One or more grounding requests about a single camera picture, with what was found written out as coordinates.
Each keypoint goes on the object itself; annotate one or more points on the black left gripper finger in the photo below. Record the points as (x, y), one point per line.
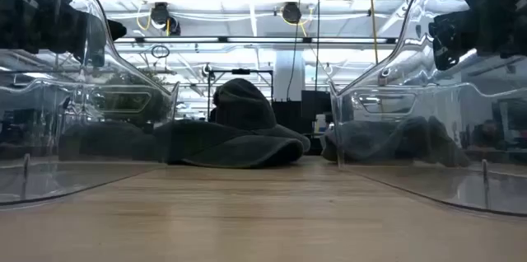
(116, 30)

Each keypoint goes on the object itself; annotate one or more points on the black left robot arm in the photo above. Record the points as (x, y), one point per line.
(33, 19)

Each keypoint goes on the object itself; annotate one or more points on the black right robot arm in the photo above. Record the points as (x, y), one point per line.
(498, 6)

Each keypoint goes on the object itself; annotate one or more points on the clear plastic tray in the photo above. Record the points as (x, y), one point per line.
(62, 175)
(453, 183)

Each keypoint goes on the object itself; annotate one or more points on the long ceiling light bar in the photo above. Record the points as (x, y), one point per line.
(263, 40)

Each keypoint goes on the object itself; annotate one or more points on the black computer case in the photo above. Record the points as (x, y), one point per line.
(288, 115)

